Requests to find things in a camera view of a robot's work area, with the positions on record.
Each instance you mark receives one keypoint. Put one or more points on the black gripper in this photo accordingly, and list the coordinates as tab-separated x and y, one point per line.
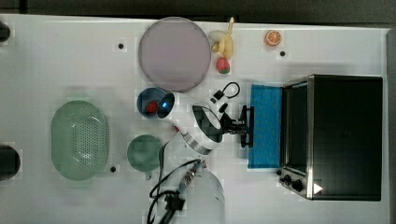
234	126

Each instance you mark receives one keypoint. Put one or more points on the black oven door handle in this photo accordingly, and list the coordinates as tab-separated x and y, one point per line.
247	134

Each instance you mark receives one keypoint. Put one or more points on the blue oven door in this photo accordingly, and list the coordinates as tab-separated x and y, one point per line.
267	104

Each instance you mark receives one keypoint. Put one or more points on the black toaster oven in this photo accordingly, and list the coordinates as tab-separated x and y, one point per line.
332	137

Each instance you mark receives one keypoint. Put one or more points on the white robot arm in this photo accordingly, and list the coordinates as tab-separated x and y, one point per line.
186	192

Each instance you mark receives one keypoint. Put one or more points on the red plush strawberry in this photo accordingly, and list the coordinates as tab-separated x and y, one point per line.
223	66

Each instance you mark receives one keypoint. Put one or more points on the yellow plush banana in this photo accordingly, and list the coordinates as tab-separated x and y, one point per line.
223	41

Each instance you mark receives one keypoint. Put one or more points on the small red strawberry toy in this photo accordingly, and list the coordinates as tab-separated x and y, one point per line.
152	107

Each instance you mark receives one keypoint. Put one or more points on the blue small bowl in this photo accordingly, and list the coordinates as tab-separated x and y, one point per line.
152	94

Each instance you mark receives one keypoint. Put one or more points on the orange slice toy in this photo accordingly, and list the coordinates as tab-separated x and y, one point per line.
272	38

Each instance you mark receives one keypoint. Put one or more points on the lilac round plate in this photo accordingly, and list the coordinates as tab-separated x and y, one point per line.
174	54

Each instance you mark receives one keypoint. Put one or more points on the green oval colander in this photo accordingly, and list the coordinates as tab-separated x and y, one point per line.
79	140

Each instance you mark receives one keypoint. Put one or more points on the green cup with handle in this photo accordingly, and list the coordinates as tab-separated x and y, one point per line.
143	154

